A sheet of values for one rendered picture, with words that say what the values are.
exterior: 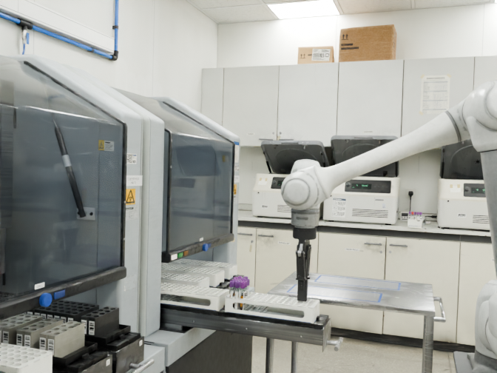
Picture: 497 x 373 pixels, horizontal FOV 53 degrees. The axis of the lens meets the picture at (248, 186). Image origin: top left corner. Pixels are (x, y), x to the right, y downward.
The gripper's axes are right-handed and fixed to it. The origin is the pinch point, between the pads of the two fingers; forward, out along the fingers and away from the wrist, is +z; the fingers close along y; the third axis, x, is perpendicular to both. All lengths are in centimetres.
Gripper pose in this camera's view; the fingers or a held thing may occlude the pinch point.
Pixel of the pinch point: (302, 289)
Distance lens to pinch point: 162.6
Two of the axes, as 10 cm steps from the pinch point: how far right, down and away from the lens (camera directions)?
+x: 9.4, 0.4, -3.3
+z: -0.3, 10.0, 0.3
